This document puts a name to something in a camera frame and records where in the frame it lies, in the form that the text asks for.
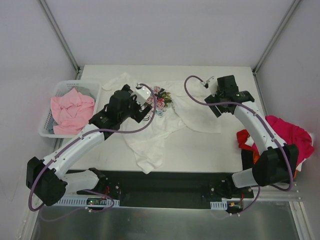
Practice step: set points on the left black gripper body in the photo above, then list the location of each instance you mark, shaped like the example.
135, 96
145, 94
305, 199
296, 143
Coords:
139, 112

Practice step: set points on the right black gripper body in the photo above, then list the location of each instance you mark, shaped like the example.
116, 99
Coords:
217, 104

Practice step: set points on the white floral t shirt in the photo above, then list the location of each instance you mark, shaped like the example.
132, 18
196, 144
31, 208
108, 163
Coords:
172, 110

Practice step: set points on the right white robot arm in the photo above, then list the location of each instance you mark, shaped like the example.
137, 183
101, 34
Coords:
264, 137

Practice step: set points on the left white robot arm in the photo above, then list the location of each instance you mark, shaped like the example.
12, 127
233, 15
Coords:
48, 178

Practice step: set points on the red t shirt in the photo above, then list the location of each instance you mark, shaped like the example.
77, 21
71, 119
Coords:
245, 141

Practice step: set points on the pink t shirt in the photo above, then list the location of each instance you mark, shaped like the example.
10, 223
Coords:
72, 112

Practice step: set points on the black t shirt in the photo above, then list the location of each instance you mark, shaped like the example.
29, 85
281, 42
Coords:
247, 159

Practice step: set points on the orange t shirt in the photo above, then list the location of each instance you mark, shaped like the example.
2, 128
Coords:
256, 156

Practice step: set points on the magenta t shirt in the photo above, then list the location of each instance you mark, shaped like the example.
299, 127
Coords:
293, 134

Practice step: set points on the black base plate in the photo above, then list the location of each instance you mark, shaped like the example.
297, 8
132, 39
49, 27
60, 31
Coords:
178, 190

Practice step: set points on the left white cable duct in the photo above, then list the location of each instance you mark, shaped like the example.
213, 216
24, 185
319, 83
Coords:
96, 202

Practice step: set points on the white cable duct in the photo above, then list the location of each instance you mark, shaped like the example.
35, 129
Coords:
219, 205
96, 202

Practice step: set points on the left aluminium frame post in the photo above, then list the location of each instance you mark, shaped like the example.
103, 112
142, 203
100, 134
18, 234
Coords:
59, 35

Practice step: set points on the aluminium frame post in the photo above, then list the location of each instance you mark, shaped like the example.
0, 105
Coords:
293, 7
59, 35

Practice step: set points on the right aluminium frame post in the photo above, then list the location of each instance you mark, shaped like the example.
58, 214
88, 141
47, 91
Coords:
293, 7

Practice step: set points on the right white cable duct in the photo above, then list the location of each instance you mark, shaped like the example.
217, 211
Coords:
219, 205

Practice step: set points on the aluminium rail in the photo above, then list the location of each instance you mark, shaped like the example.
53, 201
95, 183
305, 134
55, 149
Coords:
278, 191

